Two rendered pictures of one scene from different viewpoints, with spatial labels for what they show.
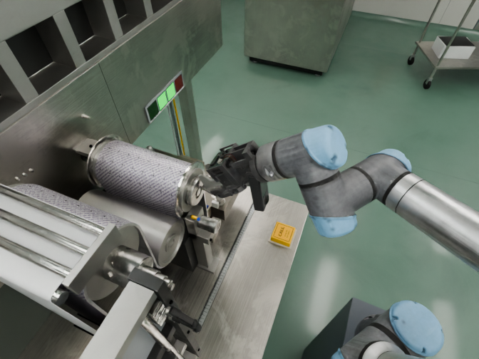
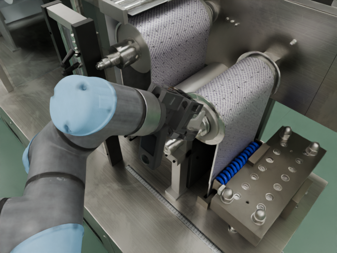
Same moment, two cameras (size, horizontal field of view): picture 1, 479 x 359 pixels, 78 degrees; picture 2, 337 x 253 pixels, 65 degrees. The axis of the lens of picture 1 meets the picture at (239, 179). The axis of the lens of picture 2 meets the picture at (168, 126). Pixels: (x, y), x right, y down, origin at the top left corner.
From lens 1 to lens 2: 66 cm
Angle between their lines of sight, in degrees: 66
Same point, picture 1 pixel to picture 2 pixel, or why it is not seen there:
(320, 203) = not seen: hidden behind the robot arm
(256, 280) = (142, 226)
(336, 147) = (60, 95)
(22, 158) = (239, 13)
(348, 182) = (49, 149)
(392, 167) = (20, 212)
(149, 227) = not seen: hidden behind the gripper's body
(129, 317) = (67, 16)
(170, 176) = (205, 90)
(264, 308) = (114, 222)
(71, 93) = (303, 16)
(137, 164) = (228, 74)
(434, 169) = not seen: outside the picture
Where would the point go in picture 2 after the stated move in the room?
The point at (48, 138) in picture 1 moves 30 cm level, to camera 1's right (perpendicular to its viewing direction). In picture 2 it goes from (260, 22) to (237, 83)
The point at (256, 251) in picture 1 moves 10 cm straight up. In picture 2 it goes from (171, 241) to (171, 227)
